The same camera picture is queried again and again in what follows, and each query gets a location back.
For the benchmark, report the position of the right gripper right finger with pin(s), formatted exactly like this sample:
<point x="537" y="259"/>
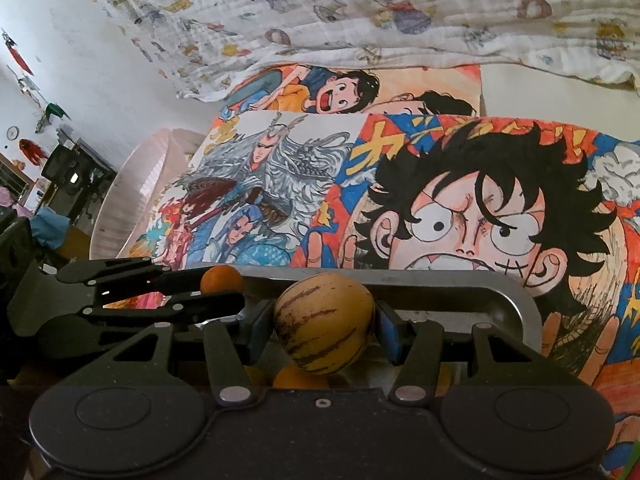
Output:
<point x="415" y="348"/>

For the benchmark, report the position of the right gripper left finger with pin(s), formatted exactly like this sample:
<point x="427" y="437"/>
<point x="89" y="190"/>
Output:
<point x="230" y="346"/>

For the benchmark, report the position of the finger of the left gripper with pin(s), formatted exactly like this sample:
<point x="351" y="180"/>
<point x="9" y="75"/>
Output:
<point x="189" y="309"/>
<point x="129" y="285"/>

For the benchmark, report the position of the small orange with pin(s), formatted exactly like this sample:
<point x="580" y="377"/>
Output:
<point x="221" y="278"/>
<point x="292" y="377"/>

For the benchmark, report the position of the striped melon fruit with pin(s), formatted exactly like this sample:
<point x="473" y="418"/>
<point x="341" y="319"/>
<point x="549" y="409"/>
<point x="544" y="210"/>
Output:
<point x="323" y="321"/>

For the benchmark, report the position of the grey metal baking tray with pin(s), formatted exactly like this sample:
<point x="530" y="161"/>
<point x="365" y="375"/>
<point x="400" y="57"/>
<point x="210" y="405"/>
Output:
<point x="456" y="300"/>

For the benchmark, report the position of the black office chair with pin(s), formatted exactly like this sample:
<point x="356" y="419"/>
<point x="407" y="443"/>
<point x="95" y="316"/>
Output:
<point x="76" y="176"/>

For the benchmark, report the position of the pink plastic basket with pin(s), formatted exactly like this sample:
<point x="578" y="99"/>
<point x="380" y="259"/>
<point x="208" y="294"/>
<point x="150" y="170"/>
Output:
<point x="126" y="209"/>

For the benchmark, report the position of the colourful anime poster mat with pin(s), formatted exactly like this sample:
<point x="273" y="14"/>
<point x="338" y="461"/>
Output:
<point x="318" y="168"/>

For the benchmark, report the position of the cartoon print cloth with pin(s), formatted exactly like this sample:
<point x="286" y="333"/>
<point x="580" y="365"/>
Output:
<point x="206" y="47"/>

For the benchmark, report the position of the round wall clock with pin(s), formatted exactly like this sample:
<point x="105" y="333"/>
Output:
<point x="12" y="133"/>

